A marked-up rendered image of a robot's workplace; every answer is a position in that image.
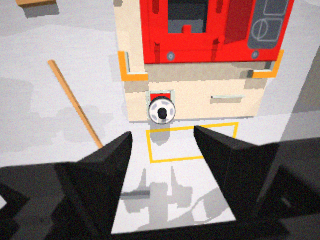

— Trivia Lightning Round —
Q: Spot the tan rectangular block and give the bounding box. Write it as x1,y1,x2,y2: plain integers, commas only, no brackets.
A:
15,0,56,8

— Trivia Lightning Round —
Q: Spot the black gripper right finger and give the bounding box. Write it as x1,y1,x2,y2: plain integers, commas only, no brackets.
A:
193,125,320,219

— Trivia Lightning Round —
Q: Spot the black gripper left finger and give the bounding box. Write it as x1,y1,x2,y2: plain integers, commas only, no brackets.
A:
0,131,133,236

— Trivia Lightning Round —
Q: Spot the black tyre with grey rim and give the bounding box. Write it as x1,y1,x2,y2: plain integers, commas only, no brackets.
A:
148,96,176,124

